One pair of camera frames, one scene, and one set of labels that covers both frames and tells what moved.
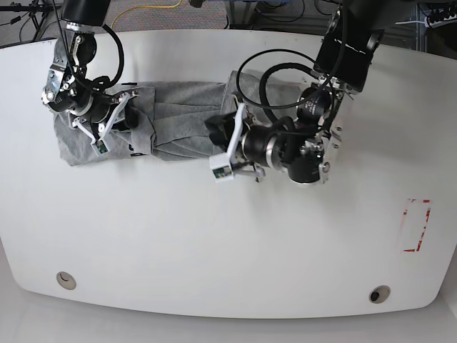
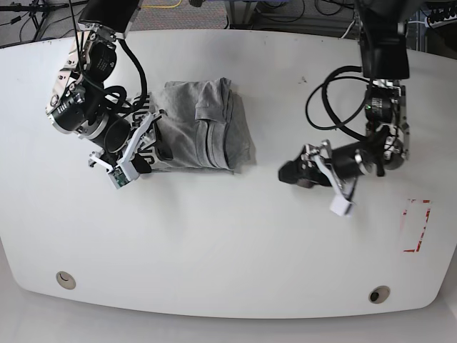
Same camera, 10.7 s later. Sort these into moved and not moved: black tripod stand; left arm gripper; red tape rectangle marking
Moved: left arm gripper
Not moved: black tripod stand; red tape rectangle marking
